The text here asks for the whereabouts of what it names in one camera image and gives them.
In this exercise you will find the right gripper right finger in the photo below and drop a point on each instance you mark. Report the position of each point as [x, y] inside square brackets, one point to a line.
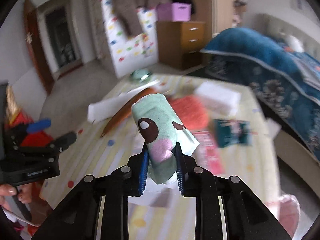
[224, 206]

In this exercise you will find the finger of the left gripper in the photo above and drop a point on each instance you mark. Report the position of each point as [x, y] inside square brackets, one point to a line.
[63, 142]
[38, 126]

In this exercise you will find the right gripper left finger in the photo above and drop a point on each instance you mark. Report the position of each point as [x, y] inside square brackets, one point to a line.
[98, 206]

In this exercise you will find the teal snack wrapper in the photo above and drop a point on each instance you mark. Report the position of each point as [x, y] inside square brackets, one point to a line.
[231, 132]

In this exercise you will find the mint green cartoon tissue pack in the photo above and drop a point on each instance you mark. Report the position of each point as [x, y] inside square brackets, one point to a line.
[162, 129]

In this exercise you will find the orange knitted glove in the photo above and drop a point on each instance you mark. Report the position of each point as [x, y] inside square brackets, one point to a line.
[191, 112]

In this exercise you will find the white foam block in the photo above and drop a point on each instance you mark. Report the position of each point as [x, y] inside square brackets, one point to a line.
[219, 99]

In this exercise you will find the pink-lined trash bin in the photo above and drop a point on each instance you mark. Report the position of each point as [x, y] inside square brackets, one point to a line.
[286, 209]

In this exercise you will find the person left hand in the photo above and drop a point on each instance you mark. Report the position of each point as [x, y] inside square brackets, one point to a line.
[24, 194]

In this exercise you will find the red plastic stool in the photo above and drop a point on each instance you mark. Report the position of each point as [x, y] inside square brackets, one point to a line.
[16, 130]

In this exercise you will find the red printed wrapper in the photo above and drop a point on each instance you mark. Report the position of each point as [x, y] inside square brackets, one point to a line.
[207, 153]

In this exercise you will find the striped yellow tablecloth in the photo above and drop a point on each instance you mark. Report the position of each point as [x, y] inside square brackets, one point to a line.
[161, 212]

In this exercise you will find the white paper tag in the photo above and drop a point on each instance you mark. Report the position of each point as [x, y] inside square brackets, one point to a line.
[273, 128]

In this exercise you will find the polka dot white cabinet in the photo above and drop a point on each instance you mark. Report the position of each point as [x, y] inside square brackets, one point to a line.
[117, 52]

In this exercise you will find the blue floral bed blanket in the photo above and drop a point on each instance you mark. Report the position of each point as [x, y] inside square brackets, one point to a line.
[278, 77]

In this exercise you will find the brown wooden nightstand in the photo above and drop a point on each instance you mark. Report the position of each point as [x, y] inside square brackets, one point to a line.
[179, 43]

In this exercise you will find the purple storage basket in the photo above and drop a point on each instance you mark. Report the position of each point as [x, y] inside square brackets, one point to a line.
[174, 12]

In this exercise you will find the white pillow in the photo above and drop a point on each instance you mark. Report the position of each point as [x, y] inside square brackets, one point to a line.
[294, 43]

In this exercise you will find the wooden wardrobe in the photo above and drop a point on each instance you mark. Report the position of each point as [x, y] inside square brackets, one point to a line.
[219, 14]

